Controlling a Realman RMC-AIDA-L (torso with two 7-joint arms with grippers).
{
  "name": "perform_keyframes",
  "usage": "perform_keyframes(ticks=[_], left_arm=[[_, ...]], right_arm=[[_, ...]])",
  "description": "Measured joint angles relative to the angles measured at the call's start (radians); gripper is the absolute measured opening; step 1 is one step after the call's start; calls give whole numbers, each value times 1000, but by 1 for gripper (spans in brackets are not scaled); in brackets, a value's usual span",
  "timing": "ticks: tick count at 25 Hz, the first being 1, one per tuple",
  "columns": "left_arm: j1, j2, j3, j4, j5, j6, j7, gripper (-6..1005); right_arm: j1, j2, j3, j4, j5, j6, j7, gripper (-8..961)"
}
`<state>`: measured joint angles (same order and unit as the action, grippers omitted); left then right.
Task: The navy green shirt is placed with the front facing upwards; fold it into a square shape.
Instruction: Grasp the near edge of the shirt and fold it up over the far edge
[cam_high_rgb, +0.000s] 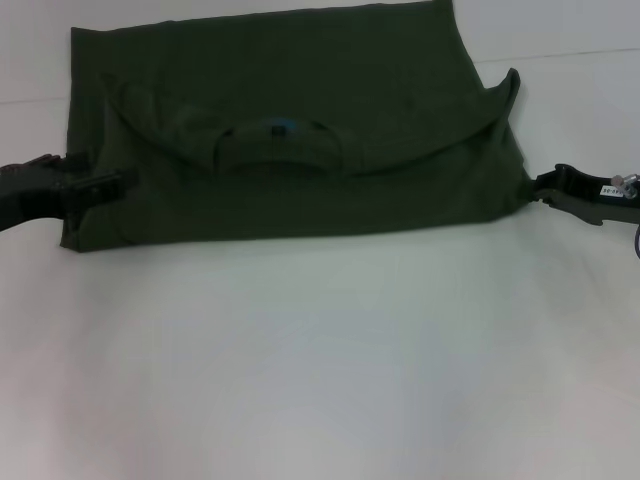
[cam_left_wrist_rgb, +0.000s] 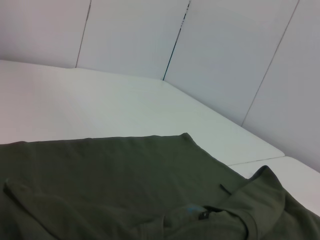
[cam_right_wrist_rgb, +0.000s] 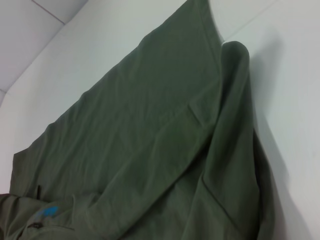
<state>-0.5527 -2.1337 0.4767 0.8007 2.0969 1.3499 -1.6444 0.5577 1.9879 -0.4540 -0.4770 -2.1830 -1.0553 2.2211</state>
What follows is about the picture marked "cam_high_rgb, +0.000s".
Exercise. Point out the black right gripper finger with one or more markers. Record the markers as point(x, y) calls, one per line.
point(547, 195)
point(545, 181)

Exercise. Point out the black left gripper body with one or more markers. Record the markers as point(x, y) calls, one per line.
point(27, 192)

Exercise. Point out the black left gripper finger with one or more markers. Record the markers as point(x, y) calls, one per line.
point(67, 161)
point(97, 184)

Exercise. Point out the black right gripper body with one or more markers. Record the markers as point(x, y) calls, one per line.
point(595, 195)

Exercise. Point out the dark green FREE t-shirt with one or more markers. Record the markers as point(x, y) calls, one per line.
point(300, 175)

